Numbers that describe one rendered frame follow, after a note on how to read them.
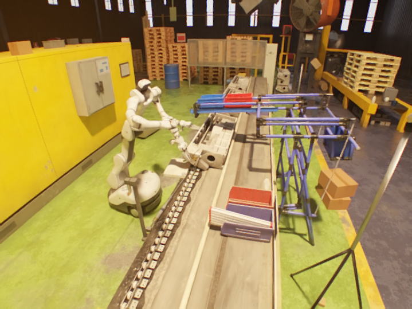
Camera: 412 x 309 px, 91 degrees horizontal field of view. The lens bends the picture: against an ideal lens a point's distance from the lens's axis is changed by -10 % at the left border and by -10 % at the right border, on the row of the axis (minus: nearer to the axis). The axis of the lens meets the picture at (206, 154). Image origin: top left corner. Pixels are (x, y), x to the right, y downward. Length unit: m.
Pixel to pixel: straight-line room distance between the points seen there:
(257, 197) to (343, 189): 1.57
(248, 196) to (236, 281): 0.69
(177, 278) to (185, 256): 0.16
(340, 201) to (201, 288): 2.29
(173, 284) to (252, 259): 0.50
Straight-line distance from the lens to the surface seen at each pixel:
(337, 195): 3.19
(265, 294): 1.43
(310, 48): 8.74
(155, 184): 2.82
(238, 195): 1.85
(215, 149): 2.22
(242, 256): 1.54
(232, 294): 1.40
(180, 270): 1.47
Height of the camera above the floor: 1.98
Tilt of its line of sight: 29 degrees down
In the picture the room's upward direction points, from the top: straight up
